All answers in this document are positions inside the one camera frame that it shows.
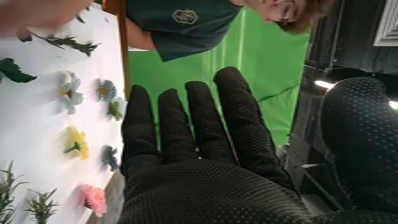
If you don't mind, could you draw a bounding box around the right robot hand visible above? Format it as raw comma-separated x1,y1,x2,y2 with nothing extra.
118,65,398,224

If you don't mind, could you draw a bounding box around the person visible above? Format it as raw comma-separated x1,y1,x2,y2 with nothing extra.
0,0,336,63

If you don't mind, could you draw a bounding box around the pink flower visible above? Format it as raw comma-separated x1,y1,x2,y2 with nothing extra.
81,184,111,218

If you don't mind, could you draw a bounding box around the yellow flower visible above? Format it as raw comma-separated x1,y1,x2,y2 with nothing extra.
63,126,93,160

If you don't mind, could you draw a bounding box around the green sprig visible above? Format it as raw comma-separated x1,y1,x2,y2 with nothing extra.
0,161,29,224
24,188,61,224

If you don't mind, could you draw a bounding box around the white sheet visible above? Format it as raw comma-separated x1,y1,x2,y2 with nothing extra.
0,3,130,224

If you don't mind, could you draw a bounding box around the blue flower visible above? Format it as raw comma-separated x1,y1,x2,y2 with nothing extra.
95,78,120,102

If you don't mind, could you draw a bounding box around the white flower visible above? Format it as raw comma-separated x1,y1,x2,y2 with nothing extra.
57,70,86,115

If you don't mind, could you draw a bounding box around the dark green leaf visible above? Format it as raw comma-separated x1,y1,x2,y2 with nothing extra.
0,57,40,84

